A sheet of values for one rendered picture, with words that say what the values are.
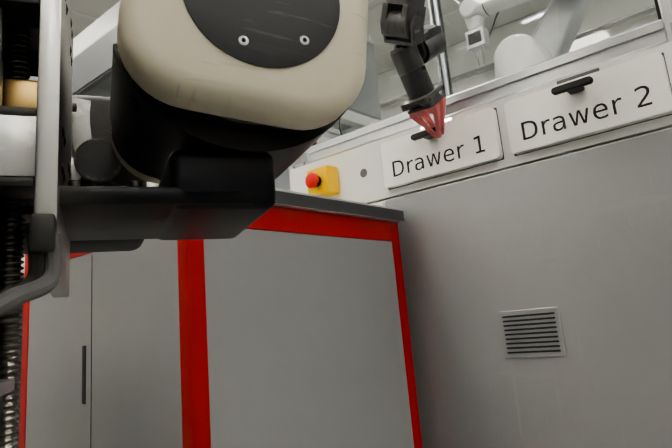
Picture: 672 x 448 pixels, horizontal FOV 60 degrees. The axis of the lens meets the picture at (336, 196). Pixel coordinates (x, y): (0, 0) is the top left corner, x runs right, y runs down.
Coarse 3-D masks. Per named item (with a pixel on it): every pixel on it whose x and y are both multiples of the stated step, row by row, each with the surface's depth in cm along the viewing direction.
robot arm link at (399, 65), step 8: (400, 48) 117; (408, 48) 116; (416, 48) 117; (424, 48) 120; (392, 56) 118; (400, 56) 117; (408, 56) 117; (416, 56) 117; (424, 56) 120; (400, 64) 118; (408, 64) 117; (416, 64) 117; (400, 72) 119
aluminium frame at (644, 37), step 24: (648, 24) 102; (600, 48) 107; (624, 48) 105; (648, 48) 102; (528, 72) 116; (552, 72) 113; (576, 72) 110; (456, 96) 127; (480, 96) 123; (504, 96) 119; (384, 120) 139; (408, 120) 135; (336, 144) 149; (360, 144) 143
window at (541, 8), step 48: (384, 0) 146; (432, 0) 136; (480, 0) 128; (528, 0) 120; (576, 0) 113; (624, 0) 107; (384, 48) 144; (480, 48) 126; (528, 48) 119; (576, 48) 112; (384, 96) 142
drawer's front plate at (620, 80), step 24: (600, 72) 105; (624, 72) 103; (648, 72) 100; (528, 96) 114; (552, 96) 111; (576, 96) 108; (600, 96) 105; (624, 96) 102; (648, 96) 100; (528, 120) 114; (552, 120) 110; (600, 120) 105; (624, 120) 102; (528, 144) 113; (552, 144) 111
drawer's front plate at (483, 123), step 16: (480, 112) 121; (448, 128) 125; (464, 128) 123; (480, 128) 120; (496, 128) 118; (384, 144) 136; (400, 144) 133; (416, 144) 130; (432, 144) 128; (448, 144) 125; (464, 144) 122; (496, 144) 117; (384, 160) 136; (400, 160) 133; (416, 160) 130; (464, 160) 122; (480, 160) 119; (496, 160) 119; (384, 176) 135; (400, 176) 132; (416, 176) 129; (432, 176) 127
